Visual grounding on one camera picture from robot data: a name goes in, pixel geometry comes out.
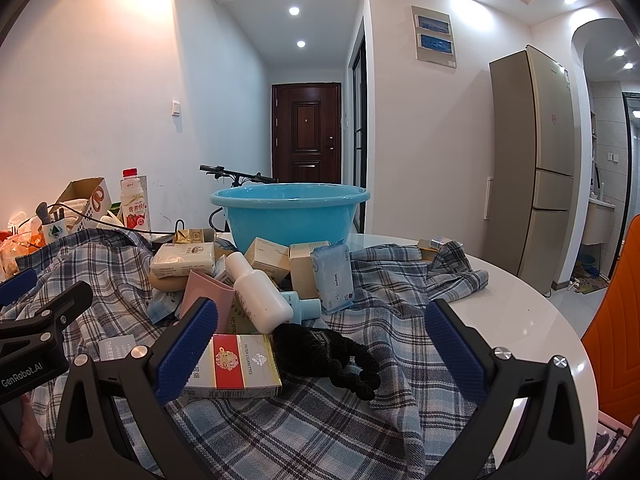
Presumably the grey wall panel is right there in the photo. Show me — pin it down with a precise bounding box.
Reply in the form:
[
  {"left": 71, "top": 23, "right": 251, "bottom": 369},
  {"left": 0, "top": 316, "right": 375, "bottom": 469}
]
[{"left": 411, "top": 5, "right": 460, "bottom": 69}]

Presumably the orange snack bag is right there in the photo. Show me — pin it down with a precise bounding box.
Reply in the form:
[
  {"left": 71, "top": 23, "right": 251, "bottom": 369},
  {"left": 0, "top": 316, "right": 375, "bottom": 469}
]
[{"left": 0, "top": 217, "right": 43, "bottom": 281}]

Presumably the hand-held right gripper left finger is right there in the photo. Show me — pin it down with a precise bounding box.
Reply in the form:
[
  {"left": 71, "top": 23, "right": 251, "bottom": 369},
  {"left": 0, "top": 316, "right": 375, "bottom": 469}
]
[{"left": 52, "top": 297, "right": 219, "bottom": 480}]

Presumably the red cap milk bottle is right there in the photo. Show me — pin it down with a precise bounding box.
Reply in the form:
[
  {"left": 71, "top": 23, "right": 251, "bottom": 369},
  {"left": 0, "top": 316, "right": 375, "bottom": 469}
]
[{"left": 120, "top": 168, "right": 152, "bottom": 233}]

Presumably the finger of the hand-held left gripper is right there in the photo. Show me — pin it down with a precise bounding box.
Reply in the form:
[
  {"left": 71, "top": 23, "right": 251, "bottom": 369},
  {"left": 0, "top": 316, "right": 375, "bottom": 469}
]
[
  {"left": 0, "top": 280, "right": 95, "bottom": 406},
  {"left": 0, "top": 267, "right": 39, "bottom": 307}
]

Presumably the white plastic bag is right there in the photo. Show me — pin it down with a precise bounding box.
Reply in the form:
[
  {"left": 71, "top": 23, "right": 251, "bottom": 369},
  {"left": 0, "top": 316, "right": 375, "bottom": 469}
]
[{"left": 62, "top": 199, "right": 96, "bottom": 233}]

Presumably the gold blue packet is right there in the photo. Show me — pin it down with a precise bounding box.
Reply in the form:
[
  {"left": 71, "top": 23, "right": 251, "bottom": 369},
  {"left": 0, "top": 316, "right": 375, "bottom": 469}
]
[{"left": 174, "top": 228, "right": 217, "bottom": 245}]

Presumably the round beige compact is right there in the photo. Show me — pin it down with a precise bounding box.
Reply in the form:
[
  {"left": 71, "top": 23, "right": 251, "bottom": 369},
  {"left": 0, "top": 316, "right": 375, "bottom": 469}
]
[{"left": 149, "top": 270, "right": 190, "bottom": 292}]

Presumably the pink plastic cup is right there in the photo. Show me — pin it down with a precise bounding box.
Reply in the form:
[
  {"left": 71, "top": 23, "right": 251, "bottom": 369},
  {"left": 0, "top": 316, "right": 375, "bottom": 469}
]
[{"left": 180, "top": 269, "right": 236, "bottom": 333}]

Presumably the blue plastic basin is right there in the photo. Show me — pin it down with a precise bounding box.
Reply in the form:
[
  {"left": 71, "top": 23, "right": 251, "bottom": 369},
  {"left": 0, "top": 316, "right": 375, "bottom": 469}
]
[{"left": 210, "top": 183, "right": 371, "bottom": 256}]

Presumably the printed paper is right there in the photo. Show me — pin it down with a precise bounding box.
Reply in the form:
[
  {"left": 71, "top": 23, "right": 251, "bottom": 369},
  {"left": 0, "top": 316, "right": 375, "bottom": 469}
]
[{"left": 587, "top": 410, "right": 632, "bottom": 478}]

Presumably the orange chair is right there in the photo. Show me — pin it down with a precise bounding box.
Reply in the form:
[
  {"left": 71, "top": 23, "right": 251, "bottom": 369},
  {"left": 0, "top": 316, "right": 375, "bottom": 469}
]
[{"left": 581, "top": 214, "right": 640, "bottom": 423}]

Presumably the white tissue pack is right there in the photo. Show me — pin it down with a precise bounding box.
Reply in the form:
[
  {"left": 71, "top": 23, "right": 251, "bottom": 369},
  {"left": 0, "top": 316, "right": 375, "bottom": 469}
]
[{"left": 150, "top": 241, "right": 217, "bottom": 279}]

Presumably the black hair scrunchie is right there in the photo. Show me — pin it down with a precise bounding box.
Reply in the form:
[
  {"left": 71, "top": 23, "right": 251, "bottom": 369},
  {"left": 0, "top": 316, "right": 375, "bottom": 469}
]
[{"left": 274, "top": 324, "right": 382, "bottom": 402}]

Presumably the green label brush cup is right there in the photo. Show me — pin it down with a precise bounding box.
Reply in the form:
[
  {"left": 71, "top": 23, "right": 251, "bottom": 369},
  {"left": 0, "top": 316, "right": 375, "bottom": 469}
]
[{"left": 35, "top": 201, "right": 69, "bottom": 244}]

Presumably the brown entrance door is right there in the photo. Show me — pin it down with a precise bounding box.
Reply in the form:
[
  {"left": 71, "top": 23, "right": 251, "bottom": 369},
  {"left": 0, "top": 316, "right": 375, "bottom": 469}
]
[{"left": 271, "top": 83, "right": 342, "bottom": 186}]

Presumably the black cable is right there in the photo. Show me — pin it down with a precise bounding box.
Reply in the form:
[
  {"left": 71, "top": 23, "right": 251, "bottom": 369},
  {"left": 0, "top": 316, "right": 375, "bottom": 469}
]
[{"left": 47, "top": 202, "right": 176, "bottom": 237}]

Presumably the black framed glass door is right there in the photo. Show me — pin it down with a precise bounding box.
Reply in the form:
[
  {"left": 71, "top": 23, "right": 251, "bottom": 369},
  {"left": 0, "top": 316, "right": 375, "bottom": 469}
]
[{"left": 351, "top": 30, "right": 369, "bottom": 188}]

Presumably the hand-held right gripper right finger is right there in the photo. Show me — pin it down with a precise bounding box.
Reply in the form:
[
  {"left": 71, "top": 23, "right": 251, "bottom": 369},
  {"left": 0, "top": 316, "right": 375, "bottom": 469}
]
[{"left": 424, "top": 299, "right": 586, "bottom": 480}]

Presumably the brown cardboard box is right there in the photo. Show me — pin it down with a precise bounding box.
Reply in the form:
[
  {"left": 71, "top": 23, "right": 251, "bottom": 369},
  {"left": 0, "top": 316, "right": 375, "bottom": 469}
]
[{"left": 54, "top": 176, "right": 113, "bottom": 233}]

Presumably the blue plaid shirt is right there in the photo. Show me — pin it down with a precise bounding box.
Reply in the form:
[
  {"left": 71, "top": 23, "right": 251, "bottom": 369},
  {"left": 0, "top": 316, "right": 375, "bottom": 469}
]
[{"left": 0, "top": 227, "right": 491, "bottom": 480}]

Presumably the black bicycle handlebar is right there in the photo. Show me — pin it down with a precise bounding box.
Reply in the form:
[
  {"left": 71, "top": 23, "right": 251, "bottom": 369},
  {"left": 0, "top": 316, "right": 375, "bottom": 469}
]
[{"left": 199, "top": 164, "right": 279, "bottom": 233}]

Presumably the person's left hand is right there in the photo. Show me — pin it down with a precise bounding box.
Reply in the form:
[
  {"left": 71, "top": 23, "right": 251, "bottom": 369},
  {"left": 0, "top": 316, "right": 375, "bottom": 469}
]
[{"left": 21, "top": 393, "right": 53, "bottom": 479}]

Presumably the beige refrigerator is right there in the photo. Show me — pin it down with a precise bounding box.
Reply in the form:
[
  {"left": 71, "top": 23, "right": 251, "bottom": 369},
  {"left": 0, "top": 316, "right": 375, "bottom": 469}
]
[{"left": 488, "top": 44, "right": 576, "bottom": 295}]

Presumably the light blue wipes pack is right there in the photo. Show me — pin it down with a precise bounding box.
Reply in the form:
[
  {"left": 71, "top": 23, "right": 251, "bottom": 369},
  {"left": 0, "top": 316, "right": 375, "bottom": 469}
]
[{"left": 310, "top": 240, "right": 355, "bottom": 316}]

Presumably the grey small packet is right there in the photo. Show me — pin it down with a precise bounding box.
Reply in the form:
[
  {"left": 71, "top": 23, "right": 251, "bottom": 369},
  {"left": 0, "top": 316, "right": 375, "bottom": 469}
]
[{"left": 97, "top": 335, "right": 137, "bottom": 362}]

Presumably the bathroom sink cabinet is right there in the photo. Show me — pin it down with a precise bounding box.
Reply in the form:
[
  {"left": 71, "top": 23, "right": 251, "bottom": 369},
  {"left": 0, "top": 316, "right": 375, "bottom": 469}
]
[{"left": 584, "top": 197, "right": 617, "bottom": 247}]

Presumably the white lotion bottle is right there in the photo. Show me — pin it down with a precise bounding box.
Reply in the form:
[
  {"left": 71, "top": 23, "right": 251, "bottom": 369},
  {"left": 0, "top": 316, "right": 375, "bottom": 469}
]
[{"left": 224, "top": 251, "right": 295, "bottom": 335}]

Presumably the light blue printed packet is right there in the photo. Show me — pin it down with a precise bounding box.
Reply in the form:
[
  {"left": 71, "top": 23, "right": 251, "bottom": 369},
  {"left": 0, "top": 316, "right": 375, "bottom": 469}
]
[{"left": 146, "top": 289, "right": 185, "bottom": 325}]

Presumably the beige cardboard box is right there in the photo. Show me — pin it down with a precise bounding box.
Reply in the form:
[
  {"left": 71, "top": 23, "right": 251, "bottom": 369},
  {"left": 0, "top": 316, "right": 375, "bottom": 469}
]
[
  {"left": 244, "top": 236, "right": 291, "bottom": 283},
  {"left": 289, "top": 241, "right": 331, "bottom": 300}
]

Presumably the teal swirl print tube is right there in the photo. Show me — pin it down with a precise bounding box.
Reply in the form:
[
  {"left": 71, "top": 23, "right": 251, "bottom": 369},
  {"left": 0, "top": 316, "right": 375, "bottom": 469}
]
[{"left": 279, "top": 290, "right": 324, "bottom": 323}]

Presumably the red white cigarette carton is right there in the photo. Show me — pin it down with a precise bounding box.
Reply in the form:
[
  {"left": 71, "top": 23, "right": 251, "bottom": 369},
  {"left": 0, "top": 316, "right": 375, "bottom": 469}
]
[{"left": 181, "top": 332, "right": 284, "bottom": 401}]

